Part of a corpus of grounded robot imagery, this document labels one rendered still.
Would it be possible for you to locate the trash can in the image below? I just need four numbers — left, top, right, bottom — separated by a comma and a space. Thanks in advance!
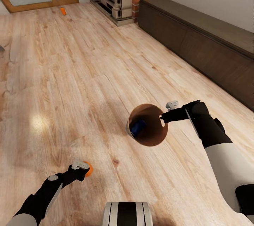
126, 104, 169, 147

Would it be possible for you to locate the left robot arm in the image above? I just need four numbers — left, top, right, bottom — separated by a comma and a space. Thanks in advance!
5, 159, 90, 226

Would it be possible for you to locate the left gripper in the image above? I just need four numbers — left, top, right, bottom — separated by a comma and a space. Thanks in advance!
67, 165, 90, 183

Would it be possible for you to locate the can of soda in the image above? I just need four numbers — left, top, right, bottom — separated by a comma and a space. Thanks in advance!
60, 7, 66, 15
84, 161, 93, 177
130, 120, 146, 137

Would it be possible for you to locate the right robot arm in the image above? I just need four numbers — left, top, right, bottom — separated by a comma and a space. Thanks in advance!
160, 100, 254, 224

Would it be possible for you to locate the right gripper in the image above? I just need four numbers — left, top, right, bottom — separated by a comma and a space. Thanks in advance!
160, 108, 181, 123

